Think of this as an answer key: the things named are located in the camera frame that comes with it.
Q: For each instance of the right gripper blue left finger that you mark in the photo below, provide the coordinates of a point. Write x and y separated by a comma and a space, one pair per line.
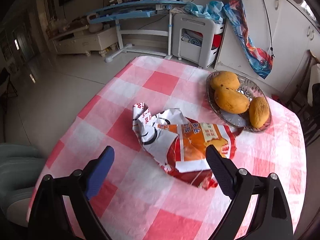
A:
96, 171

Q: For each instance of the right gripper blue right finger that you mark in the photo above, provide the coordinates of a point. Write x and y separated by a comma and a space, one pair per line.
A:
223, 170

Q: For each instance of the pink white checkered tablecloth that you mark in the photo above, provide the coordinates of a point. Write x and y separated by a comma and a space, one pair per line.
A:
155, 114

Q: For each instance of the red white snack wrapper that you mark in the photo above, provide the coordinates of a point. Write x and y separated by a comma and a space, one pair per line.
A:
178, 144

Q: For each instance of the yellow mango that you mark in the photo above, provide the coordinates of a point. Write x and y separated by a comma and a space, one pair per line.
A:
225, 79
231, 100
258, 112

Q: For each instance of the teal sofa armrest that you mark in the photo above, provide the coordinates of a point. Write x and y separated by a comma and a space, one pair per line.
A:
20, 169

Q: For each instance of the wooden folding chair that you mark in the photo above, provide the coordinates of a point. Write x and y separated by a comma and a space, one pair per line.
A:
308, 113

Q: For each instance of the colourful hanging bag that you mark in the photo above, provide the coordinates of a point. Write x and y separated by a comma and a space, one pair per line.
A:
261, 61

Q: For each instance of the cream tv cabinet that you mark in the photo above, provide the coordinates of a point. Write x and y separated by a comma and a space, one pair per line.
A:
82, 41

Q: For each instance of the white plastic stool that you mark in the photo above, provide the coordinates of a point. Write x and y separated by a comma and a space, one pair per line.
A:
196, 39

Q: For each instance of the pink kettlebell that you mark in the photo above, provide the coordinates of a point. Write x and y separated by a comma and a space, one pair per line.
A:
94, 27

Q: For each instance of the light blue plastic bag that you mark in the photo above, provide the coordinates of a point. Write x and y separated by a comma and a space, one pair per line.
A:
212, 11

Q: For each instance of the blue children's study desk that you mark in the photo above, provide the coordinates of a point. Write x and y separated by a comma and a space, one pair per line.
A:
132, 11

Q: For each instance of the white wall cabinet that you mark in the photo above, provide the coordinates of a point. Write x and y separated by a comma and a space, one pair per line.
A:
283, 25

